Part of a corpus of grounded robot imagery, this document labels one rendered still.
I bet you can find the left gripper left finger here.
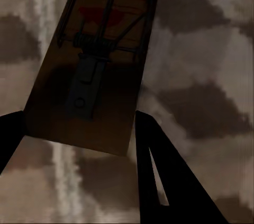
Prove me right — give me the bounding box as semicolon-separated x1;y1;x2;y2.
0;111;23;174

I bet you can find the mousetrap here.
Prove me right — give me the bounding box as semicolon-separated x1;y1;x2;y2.
20;0;157;157

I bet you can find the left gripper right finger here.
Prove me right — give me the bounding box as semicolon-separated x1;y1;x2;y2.
135;111;229;224

